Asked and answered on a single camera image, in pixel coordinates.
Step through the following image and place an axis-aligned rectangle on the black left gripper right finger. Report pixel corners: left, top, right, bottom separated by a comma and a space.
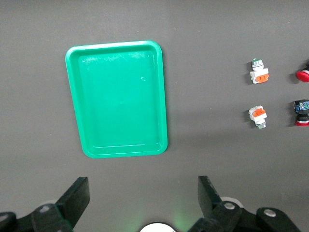
188, 175, 302, 232

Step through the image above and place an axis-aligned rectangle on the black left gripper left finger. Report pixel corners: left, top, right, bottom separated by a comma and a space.
0, 177, 90, 232

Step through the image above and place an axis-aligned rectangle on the green push button white body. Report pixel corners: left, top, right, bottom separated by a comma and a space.
249, 58, 270, 85

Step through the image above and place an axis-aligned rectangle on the green plastic tray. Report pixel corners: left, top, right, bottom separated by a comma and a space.
65, 40, 169, 160

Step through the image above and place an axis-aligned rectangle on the red push button blue base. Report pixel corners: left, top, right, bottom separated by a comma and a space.
293, 99, 309, 127
295, 60, 309, 83

